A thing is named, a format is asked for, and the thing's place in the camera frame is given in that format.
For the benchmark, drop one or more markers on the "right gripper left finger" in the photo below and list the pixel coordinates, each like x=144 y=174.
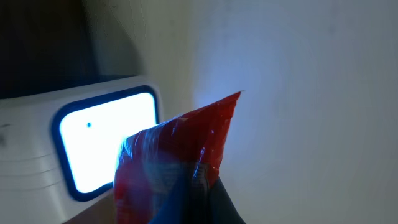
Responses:
x=176 y=208

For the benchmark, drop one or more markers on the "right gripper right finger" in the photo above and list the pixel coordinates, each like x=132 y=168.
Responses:
x=222 y=209

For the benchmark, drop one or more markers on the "red snack bag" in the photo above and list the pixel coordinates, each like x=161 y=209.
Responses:
x=151 y=161

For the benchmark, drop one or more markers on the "white barcode scanner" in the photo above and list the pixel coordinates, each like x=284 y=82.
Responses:
x=59 y=149

